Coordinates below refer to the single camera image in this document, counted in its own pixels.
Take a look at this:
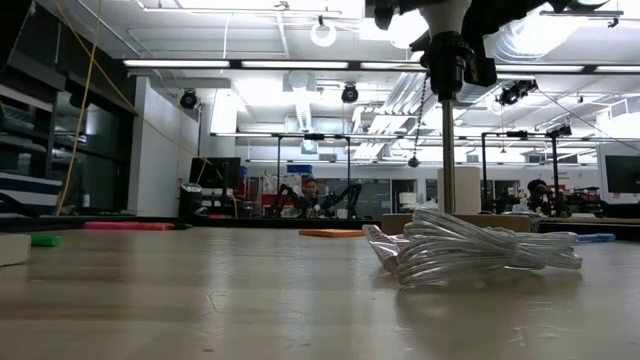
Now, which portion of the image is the black background rig frame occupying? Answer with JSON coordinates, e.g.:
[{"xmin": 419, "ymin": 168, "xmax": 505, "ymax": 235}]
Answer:
[
  {"xmin": 276, "ymin": 132, "xmax": 353, "ymax": 214},
  {"xmin": 481, "ymin": 124, "xmax": 574, "ymax": 217}
]

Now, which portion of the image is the blue pen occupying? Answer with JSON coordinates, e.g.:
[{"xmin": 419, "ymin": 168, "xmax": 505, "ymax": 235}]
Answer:
[{"xmin": 577, "ymin": 233, "xmax": 616, "ymax": 245}]

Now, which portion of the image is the white framed monitor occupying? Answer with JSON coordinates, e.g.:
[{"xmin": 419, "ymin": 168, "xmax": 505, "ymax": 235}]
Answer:
[{"xmin": 597, "ymin": 143, "xmax": 640, "ymax": 206}]

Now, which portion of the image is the white round lightbulb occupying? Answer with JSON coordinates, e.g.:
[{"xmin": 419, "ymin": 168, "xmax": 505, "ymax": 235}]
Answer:
[{"xmin": 418, "ymin": 0, "xmax": 474, "ymax": 37}]

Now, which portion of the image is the white round ceiling light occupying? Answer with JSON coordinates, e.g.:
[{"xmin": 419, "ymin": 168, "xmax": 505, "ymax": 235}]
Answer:
[{"xmin": 309, "ymin": 17, "xmax": 339, "ymax": 49}]

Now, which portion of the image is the orange sticky note pad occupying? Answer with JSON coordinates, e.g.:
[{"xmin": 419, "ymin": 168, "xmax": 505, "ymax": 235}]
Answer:
[{"xmin": 298, "ymin": 228, "xmax": 366, "ymax": 238}]

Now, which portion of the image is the black aluminium table frame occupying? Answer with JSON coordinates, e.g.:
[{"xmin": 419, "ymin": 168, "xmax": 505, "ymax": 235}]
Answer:
[{"xmin": 0, "ymin": 214, "xmax": 640, "ymax": 242}]

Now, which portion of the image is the person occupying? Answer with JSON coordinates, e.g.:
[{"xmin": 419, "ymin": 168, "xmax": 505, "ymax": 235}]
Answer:
[
  {"xmin": 527, "ymin": 178, "xmax": 550, "ymax": 214},
  {"xmin": 301, "ymin": 177, "xmax": 322, "ymax": 212}
]

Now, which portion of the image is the black computer monitor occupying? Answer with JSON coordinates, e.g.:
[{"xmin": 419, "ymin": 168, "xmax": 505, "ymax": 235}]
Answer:
[{"xmin": 189, "ymin": 157, "xmax": 242, "ymax": 191}]

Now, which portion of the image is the dark shelving unit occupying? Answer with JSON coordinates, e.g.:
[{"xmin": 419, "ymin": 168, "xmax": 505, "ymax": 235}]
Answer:
[{"xmin": 0, "ymin": 49, "xmax": 136, "ymax": 216}]

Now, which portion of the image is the clear coiled power cord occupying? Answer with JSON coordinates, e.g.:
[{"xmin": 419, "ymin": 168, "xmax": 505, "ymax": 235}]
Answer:
[{"xmin": 362, "ymin": 207, "xmax": 584, "ymax": 289}]

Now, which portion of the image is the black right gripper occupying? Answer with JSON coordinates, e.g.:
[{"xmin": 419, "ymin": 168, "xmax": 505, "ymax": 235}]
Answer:
[{"xmin": 366, "ymin": 0, "xmax": 551, "ymax": 87}]

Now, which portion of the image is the black paperback book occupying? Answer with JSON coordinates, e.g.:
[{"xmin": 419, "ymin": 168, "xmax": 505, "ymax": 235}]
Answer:
[{"xmin": 0, "ymin": 234, "xmax": 32, "ymax": 268}]

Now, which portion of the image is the white and navy striped box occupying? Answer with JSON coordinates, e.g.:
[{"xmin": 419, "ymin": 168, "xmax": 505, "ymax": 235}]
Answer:
[{"xmin": 0, "ymin": 172, "xmax": 64, "ymax": 217}]

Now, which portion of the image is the yellow cable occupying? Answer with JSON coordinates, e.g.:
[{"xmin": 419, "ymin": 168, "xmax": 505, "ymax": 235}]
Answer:
[{"xmin": 54, "ymin": 0, "xmax": 104, "ymax": 217}]

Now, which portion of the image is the green marker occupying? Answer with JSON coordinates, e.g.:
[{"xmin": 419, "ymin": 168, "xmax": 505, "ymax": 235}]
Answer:
[{"xmin": 30, "ymin": 234, "xmax": 64, "ymax": 249}]

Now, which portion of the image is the white paper towel roll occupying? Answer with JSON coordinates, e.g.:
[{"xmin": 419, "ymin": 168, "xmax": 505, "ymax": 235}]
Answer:
[{"xmin": 437, "ymin": 166, "xmax": 482, "ymax": 216}]

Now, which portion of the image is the pink highlighter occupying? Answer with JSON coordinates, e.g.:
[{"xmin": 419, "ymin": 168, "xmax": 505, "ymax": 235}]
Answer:
[{"xmin": 84, "ymin": 221, "xmax": 176, "ymax": 232}]

